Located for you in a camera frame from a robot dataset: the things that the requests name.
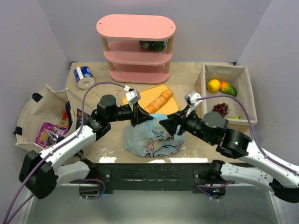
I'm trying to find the aluminium frame rail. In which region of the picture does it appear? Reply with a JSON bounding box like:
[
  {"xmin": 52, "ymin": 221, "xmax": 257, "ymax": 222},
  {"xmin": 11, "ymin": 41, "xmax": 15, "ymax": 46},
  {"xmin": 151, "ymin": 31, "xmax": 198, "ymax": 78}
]
[{"xmin": 30, "ymin": 175, "xmax": 276, "ymax": 187}]

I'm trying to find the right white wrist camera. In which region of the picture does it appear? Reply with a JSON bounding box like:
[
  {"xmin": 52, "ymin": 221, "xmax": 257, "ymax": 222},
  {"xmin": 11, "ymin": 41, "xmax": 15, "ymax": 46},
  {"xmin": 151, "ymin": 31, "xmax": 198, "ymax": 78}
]
[{"xmin": 184, "ymin": 91, "xmax": 202, "ymax": 117}]

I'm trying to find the purple snack packet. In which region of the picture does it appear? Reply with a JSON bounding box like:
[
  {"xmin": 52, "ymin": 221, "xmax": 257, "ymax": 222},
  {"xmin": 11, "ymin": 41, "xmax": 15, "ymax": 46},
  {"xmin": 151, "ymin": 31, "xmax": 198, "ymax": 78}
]
[{"xmin": 35, "ymin": 122, "xmax": 68, "ymax": 148}]

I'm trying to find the red green mango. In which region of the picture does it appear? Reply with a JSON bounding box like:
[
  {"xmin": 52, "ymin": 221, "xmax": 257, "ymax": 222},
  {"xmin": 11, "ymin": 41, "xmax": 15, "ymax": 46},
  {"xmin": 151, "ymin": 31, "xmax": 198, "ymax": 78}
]
[{"xmin": 220, "ymin": 82, "xmax": 238, "ymax": 97}]

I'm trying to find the green snack packet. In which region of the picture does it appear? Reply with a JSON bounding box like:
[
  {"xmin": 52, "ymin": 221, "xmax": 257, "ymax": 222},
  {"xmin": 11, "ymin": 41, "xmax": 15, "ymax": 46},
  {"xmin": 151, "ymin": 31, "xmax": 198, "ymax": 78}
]
[{"xmin": 139, "ymin": 40, "xmax": 168, "ymax": 51}]

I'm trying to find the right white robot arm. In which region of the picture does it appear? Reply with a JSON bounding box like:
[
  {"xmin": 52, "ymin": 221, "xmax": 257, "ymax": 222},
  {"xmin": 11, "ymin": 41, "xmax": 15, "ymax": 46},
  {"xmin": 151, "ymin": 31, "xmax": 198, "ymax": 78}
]
[{"xmin": 159, "ymin": 112, "xmax": 299, "ymax": 203}]

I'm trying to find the pink three-tier shelf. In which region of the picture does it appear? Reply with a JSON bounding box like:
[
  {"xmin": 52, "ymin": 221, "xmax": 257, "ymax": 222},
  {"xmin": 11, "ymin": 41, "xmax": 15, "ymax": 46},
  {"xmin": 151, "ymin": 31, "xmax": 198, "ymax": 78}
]
[{"xmin": 96, "ymin": 14, "xmax": 176, "ymax": 84}]

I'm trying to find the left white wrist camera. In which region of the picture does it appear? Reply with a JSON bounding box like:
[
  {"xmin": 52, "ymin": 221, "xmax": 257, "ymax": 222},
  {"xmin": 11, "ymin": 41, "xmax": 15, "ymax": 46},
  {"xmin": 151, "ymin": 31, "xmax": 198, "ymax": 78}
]
[{"xmin": 126, "ymin": 90, "xmax": 141, "ymax": 110}]

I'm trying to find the yellow plastic tray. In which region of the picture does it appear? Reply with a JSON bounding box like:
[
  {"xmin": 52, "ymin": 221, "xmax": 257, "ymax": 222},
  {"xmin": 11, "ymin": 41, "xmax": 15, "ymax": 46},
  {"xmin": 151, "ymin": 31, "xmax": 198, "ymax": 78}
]
[{"xmin": 121, "ymin": 84, "xmax": 180, "ymax": 115}]

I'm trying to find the wicker basket with liner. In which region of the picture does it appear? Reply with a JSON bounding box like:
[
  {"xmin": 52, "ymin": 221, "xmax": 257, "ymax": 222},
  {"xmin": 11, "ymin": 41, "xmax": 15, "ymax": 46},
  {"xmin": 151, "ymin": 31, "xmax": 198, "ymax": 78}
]
[{"xmin": 195, "ymin": 64, "xmax": 257, "ymax": 132}]

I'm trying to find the red-brown chip bag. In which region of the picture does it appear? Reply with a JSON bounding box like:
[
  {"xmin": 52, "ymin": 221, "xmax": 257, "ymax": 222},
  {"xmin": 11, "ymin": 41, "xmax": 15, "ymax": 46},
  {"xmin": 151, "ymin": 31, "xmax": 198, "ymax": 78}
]
[{"xmin": 76, "ymin": 109, "xmax": 90, "ymax": 129}]

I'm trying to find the beige canvas tote bag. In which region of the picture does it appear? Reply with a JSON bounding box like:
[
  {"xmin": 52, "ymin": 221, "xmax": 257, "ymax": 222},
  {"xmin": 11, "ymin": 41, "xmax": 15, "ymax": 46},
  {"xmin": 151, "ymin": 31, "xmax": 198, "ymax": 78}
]
[{"xmin": 13, "ymin": 84, "xmax": 97, "ymax": 161}]

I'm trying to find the blue white paper roll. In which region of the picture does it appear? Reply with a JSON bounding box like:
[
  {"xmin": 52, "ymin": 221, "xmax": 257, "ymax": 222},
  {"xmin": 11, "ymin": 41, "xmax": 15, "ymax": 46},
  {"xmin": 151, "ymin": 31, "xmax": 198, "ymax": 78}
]
[{"xmin": 73, "ymin": 66, "xmax": 95, "ymax": 89}]

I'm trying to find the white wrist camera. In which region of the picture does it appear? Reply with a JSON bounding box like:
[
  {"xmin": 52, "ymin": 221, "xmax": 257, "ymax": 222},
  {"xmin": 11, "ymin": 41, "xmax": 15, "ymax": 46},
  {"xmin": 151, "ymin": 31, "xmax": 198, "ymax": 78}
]
[
  {"xmin": 126, "ymin": 90, "xmax": 141, "ymax": 110},
  {"xmin": 184, "ymin": 91, "xmax": 202, "ymax": 117}
]

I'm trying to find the purple cable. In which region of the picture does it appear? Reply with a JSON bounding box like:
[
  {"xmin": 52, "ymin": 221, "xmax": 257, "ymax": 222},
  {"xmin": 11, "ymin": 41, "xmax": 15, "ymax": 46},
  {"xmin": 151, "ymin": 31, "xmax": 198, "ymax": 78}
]
[
  {"xmin": 2, "ymin": 81, "xmax": 130, "ymax": 224},
  {"xmin": 196, "ymin": 94, "xmax": 299, "ymax": 176}
]

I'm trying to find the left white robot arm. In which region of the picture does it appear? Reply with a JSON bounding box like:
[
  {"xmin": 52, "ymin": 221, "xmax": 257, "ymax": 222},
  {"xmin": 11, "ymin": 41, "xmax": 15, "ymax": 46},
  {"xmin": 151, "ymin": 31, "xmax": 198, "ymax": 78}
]
[{"xmin": 19, "ymin": 90, "xmax": 153, "ymax": 199}]

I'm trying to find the light blue plastic bag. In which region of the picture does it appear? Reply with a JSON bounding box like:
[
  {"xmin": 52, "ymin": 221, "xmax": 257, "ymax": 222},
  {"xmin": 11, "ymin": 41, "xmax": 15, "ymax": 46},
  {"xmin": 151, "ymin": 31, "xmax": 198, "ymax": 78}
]
[{"xmin": 123, "ymin": 113, "xmax": 185, "ymax": 158}]

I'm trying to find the red snack packet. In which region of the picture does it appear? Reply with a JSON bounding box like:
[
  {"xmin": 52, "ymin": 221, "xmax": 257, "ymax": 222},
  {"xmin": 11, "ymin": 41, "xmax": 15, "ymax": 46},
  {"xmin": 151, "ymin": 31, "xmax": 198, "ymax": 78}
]
[{"xmin": 59, "ymin": 112, "xmax": 69, "ymax": 128}]

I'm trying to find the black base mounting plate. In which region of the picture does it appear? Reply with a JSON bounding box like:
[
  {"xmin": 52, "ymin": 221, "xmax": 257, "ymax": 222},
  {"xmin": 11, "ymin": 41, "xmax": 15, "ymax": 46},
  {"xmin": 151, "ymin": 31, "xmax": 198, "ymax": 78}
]
[{"xmin": 70, "ymin": 163, "xmax": 235, "ymax": 196}]

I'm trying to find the purple grape bunch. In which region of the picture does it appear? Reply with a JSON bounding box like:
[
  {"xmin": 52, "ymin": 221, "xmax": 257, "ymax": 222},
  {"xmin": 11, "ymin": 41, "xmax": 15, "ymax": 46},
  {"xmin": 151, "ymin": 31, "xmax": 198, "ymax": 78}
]
[{"xmin": 212, "ymin": 103, "xmax": 229, "ymax": 117}]

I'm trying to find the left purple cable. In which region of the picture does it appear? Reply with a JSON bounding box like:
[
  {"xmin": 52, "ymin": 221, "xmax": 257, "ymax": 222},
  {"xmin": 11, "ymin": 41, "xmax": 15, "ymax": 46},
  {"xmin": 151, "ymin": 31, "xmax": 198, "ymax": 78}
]
[{"xmin": 2, "ymin": 81, "xmax": 130, "ymax": 224}]

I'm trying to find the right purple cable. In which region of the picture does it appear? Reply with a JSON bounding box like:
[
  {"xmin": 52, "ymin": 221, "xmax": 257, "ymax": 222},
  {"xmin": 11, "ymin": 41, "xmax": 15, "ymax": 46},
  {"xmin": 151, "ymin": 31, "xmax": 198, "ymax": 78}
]
[{"xmin": 196, "ymin": 94, "xmax": 299, "ymax": 176}]

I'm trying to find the long baguette bread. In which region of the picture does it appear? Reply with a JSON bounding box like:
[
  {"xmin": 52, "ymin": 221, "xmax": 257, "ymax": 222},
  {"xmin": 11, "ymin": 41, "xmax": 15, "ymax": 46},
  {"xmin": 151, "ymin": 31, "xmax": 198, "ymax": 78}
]
[{"xmin": 144, "ymin": 90, "xmax": 172, "ymax": 114}]

